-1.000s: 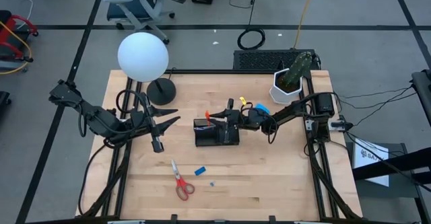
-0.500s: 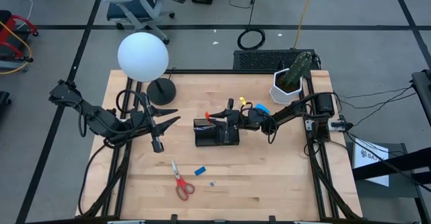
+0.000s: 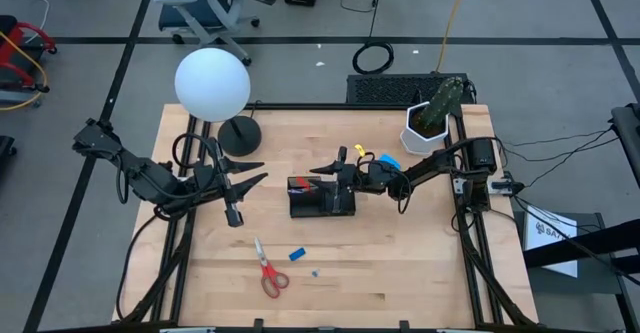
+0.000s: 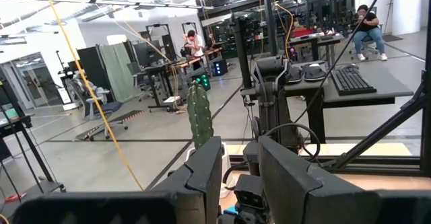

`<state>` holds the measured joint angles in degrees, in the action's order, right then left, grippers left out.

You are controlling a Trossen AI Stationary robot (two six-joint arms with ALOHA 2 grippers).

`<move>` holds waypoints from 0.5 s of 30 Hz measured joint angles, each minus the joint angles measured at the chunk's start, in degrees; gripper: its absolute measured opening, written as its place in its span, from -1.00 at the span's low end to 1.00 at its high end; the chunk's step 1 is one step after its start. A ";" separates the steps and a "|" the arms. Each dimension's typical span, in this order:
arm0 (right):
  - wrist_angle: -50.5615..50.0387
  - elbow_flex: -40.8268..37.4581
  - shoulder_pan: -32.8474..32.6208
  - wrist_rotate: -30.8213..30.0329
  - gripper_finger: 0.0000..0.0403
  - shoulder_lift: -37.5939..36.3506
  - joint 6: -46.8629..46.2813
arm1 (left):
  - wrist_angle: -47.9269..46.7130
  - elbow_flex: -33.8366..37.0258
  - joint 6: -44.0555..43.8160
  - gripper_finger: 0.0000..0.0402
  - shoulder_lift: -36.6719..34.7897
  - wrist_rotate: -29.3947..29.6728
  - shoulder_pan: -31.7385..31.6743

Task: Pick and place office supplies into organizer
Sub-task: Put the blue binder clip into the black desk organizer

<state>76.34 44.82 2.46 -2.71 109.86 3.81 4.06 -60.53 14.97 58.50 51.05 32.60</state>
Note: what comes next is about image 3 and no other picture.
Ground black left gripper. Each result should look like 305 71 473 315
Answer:
192 138 270 227

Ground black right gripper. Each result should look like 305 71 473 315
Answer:
308 145 400 215

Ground blue sticky note pad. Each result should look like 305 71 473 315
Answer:
377 153 402 171

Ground red-handled scissors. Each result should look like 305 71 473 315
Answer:
253 236 291 300

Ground black mesh desk organizer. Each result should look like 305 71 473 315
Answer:
286 174 358 220

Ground blue grey office chair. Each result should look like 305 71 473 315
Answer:
151 0 262 68

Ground white globe table lamp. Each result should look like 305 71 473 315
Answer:
173 47 263 158

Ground black perforated case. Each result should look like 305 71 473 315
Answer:
345 72 474 107

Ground white printed paper sheet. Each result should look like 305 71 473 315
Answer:
523 204 580 280

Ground red and black cart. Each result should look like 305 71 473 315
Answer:
0 14 58 110

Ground black diagonal beam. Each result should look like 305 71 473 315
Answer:
522 217 640 275

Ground grey side table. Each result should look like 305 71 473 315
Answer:
513 210 629 297

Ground black aluminium table frame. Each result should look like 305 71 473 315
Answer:
112 101 540 333

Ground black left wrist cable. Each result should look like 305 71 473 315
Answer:
171 132 219 171

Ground coiled black cable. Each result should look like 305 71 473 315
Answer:
351 40 396 76

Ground yellow hanging cable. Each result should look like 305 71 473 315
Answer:
433 0 473 74

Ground yellow hose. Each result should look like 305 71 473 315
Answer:
0 29 50 113

